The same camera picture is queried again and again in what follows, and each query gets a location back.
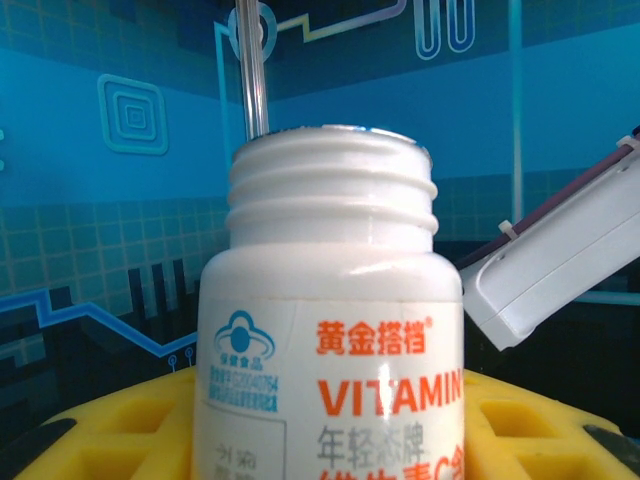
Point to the white vitamin pill bottle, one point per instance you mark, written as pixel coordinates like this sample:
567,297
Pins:
330,300

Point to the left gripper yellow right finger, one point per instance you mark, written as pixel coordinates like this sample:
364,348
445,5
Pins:
540,435

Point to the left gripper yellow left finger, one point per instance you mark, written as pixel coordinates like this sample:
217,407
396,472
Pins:
125,430

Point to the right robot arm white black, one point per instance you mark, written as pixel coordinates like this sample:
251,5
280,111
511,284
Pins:
550,265

